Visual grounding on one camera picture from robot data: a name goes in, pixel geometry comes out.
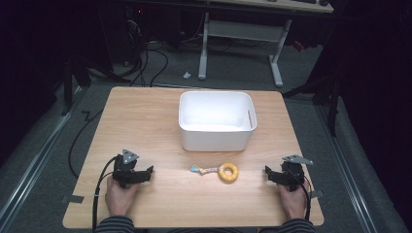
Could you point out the white plastic bin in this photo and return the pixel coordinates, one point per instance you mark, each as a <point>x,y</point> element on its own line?
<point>216,120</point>

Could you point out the metal floor rail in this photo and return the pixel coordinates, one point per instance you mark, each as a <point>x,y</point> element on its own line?
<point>35,155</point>
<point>348,168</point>

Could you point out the person's right hand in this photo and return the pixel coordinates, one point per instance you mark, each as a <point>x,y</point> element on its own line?
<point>294,202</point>

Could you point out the grey tape strip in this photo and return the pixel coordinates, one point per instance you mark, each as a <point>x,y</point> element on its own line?
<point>73,198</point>
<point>316,194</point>

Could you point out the person's left hand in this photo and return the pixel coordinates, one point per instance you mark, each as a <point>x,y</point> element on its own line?
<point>119,199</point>

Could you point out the small white floor object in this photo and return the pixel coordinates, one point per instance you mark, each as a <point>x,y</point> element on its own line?
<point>187,75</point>

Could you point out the white-legged desk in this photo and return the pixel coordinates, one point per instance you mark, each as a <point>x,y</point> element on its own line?
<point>243,30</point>

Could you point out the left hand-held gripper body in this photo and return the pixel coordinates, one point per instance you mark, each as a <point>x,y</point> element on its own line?
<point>124,171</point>

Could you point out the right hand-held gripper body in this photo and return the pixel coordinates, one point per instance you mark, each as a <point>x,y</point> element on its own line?
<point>293,174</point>

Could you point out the black stand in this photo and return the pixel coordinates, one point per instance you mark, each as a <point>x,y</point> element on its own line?
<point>327,97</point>
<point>69,87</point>

